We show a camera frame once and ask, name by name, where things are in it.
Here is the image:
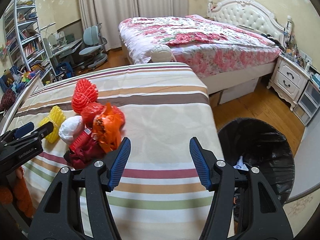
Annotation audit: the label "dark red bag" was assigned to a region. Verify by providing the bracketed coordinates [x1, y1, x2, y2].
[63, 138, 106, 170]

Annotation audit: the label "yellow foam fruit net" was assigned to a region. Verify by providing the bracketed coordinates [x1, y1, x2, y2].
[38, 106, 66, 144]

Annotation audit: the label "orange plastic bag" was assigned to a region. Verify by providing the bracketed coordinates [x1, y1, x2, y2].
[93, 102, 125, 153]

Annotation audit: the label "red cylindrical bottle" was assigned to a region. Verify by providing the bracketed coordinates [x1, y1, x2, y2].
[69, 128, 92, 153]

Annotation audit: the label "orange paper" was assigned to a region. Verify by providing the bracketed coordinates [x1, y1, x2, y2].
[1, 166, 34, 218]

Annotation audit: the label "black trash bag bin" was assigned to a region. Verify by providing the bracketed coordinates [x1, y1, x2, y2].
[218, 118, 295, 205]

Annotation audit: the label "striped bed sheet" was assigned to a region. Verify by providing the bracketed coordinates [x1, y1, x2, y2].
[9, 63, 223, 239]

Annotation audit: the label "white crumpled paper ball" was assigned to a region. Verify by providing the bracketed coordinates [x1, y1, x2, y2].
[58, 115, 85, 145]

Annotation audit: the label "red foam fruit net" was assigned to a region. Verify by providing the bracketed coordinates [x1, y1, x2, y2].
[71, 79, 98, 114]

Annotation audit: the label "grey study desk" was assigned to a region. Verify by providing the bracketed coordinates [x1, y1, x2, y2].
[40, 22, 82, 70]

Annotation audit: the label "teal desk chair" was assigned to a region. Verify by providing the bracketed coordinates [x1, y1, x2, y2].
[79, 23, 108, 72]

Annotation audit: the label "white bookshelf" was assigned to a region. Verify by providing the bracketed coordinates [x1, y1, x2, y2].
[3, 0, 56, 81]

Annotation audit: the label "plastic drawer unit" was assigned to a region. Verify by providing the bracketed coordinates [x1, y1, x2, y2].
[293, 80, 319, 127]

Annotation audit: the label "floral bed quilt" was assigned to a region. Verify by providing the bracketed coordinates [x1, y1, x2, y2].
[118, 15, 280, 78]

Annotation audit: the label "white nightstand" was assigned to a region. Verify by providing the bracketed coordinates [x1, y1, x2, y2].
[267, 55, 310, 111]

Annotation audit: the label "beige curtains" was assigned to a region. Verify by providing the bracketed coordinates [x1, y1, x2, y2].
[79, 0, 189, 51]

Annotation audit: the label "white tufted headboard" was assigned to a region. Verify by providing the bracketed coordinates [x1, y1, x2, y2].
[207, 0, 285, 46]

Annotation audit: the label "white bed frame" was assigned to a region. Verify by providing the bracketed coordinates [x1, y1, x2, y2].
[120, 36, 278, 106]

